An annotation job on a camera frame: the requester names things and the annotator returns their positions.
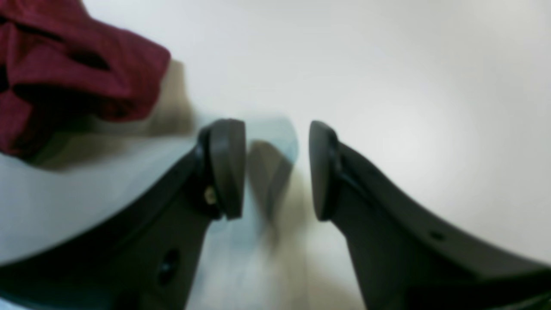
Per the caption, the dark red t-shirt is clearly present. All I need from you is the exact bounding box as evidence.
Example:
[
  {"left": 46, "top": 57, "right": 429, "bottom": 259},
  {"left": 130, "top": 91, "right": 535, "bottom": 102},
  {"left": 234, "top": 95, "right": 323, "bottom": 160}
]
[{"left": 0, "top": 0, "right": 171, "bottom": 157}]

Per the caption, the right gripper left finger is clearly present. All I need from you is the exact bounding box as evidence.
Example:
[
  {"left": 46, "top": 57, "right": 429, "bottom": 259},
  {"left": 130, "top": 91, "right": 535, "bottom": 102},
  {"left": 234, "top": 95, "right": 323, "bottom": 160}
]
[{"left": 1, "top": 118, "right": 246, "bottom": 310}]

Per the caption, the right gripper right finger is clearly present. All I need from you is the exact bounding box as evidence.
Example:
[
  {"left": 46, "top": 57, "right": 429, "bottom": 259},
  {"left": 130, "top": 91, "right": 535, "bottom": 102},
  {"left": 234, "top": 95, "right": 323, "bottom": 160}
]
[{"left": 309, "top": 121, "right": 551, "bottom": 310}]

